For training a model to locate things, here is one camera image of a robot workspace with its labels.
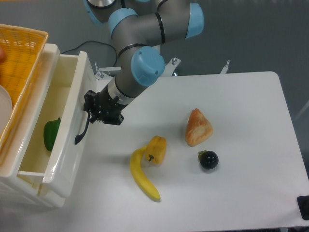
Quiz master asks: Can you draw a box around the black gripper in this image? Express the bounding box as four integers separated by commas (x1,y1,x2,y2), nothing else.
84,90,124,125

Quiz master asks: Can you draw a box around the white top drawer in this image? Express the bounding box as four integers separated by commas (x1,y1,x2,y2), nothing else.
18,52,96,198

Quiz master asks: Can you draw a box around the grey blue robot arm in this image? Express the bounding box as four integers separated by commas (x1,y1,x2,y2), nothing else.
84,0,204,125

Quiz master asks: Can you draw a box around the white drawer cabinet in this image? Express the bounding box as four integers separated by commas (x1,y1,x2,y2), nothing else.
0,43,70,207

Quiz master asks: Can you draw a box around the green bell pepper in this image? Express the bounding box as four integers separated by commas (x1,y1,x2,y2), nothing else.
43,118,61,151

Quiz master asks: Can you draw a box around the yellow bell pepper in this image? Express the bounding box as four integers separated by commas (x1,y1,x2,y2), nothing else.
145,135,167,165

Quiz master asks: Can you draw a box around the yellow banana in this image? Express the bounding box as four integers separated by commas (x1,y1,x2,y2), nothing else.
129,146,161,202

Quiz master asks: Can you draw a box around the pink plate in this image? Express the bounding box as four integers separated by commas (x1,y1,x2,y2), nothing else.
0,86,13,134

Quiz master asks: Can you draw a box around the orange woven basket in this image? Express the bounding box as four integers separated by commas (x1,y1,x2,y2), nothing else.
0,24,48,147

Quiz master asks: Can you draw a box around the red onion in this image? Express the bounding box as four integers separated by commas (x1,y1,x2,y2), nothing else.
0,47,6,64

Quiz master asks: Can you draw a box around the orange triangular bread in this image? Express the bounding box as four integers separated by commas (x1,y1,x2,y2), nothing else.
185,108,213,147

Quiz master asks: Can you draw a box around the dark purple mangosteen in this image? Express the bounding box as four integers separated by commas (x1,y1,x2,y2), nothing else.
198,150,219,170

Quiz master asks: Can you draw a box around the black table corner device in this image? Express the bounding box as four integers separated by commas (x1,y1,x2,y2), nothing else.
297,195,309,220

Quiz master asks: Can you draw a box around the metal table clamp bracket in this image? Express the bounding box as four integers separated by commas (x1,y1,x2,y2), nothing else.
161,57,181,77
220,60,230,74
94,61,121,80

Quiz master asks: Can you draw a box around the black drawer handle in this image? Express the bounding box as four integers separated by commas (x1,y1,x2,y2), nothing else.
74,110,90,145

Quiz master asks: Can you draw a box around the black cable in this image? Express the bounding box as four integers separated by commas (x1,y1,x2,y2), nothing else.
60,40,121,67

